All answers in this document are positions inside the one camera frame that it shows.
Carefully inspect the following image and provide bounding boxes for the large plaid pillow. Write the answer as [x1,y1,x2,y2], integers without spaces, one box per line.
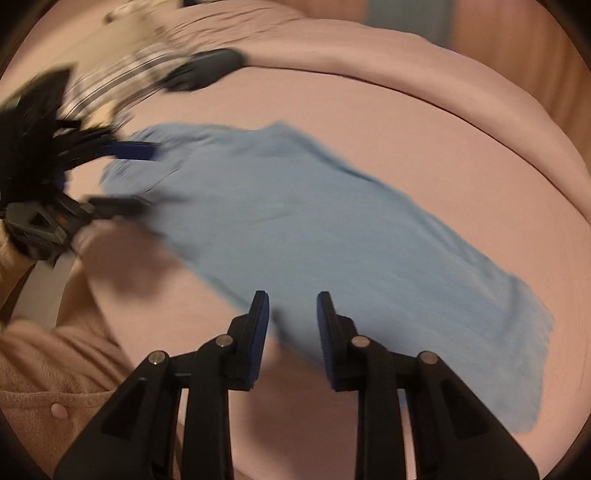
[60,45,195,131]

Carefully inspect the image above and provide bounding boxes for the person's beige sweater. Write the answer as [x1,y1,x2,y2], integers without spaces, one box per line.
[0,318,183,480]

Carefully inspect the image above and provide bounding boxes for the blue hanging cloth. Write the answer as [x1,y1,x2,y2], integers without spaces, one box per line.
[365,0,456,48]

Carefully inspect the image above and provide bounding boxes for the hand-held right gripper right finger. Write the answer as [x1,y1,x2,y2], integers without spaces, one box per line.
[316,291,541,480]

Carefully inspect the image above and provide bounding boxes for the dark grey folded garment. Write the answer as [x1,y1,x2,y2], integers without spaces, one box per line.
[159,48,251,93]

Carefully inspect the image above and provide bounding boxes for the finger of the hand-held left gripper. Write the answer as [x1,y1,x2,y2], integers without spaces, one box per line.
[87,195,154,219]
[55,119,161,163]

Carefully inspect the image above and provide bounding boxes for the pink duvet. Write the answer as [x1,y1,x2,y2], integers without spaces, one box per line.
[152,4,580,224]

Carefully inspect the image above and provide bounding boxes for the light blue denim pants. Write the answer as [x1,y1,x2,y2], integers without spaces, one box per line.
[99,121,555,435]

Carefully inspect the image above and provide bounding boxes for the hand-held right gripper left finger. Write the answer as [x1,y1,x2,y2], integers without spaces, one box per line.
[53,290,271,480]

